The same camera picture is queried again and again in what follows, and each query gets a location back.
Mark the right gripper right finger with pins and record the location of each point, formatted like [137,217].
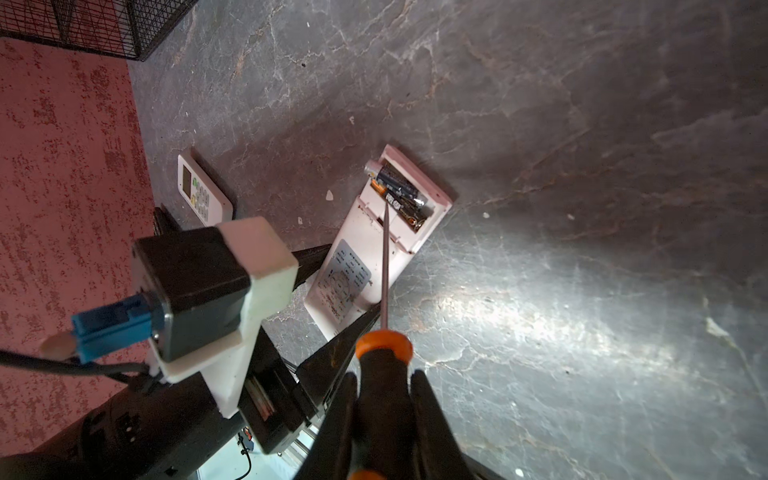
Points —
[438,455]

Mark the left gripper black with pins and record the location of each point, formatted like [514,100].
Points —
[274,405]

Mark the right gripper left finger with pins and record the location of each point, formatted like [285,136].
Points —
[330,455]

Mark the long white remote control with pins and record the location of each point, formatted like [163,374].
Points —
[349,282]

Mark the orange black screwdriver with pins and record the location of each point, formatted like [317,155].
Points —
[383,432]

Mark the AAA battery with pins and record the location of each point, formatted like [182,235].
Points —
[389,175]
[406,206]

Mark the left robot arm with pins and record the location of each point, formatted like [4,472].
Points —
[168,432]

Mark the small white AC remote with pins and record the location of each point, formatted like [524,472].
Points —
[199,191]

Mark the black wire rack organizer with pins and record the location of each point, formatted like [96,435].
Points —
[126,29]

